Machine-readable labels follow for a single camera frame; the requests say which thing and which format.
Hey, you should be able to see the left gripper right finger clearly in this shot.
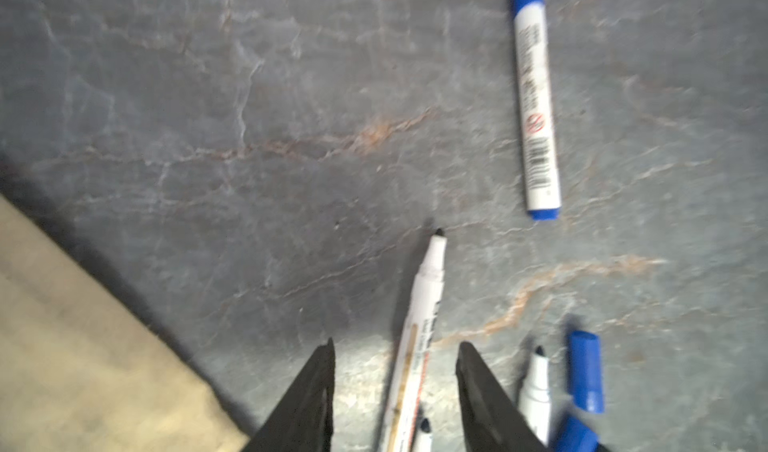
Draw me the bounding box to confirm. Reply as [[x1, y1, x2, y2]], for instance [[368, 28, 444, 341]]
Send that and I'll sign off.
[[455, 341, 548, 452]]

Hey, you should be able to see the white marker pen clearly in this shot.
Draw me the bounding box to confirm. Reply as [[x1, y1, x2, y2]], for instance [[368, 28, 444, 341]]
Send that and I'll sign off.
[[512, 1, 562, 221], [411, 417, 433, 452], [378, 229, 447, 451], [518, 345, 552, 446]]

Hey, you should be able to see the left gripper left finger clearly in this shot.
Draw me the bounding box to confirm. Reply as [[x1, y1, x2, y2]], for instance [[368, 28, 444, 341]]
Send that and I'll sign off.
[[243, 340, 336, 452]]

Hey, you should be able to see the beige cloth glove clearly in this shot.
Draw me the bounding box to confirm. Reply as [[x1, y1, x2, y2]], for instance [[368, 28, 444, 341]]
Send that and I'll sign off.
[[1, 201, 247, 451]]

